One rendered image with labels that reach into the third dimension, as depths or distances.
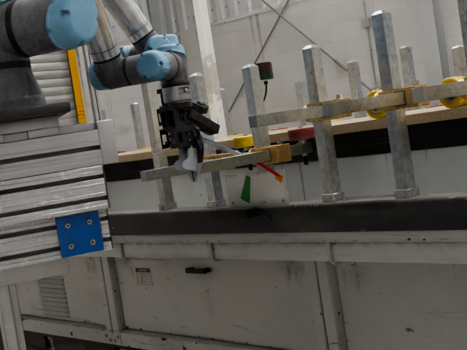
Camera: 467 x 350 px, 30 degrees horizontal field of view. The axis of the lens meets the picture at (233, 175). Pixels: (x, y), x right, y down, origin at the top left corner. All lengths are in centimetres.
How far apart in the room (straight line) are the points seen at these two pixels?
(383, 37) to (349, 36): 877
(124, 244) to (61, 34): 160
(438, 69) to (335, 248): 776
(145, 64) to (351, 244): 73
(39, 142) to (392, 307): 128
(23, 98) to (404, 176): 95
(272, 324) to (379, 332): 47
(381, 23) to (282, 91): 946
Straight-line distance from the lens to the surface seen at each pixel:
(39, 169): 179
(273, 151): 248
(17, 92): 179
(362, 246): 236
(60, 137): 179
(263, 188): 254
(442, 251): 220
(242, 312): 314
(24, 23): 177
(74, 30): 174
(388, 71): 219
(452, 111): 231
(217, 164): 236
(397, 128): 219
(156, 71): 217
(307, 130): 257
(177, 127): 226
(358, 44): 1088
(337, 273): 276
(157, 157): 293
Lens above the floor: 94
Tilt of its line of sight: 3 degrees down
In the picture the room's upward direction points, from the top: 9 degrees counter-clockwise
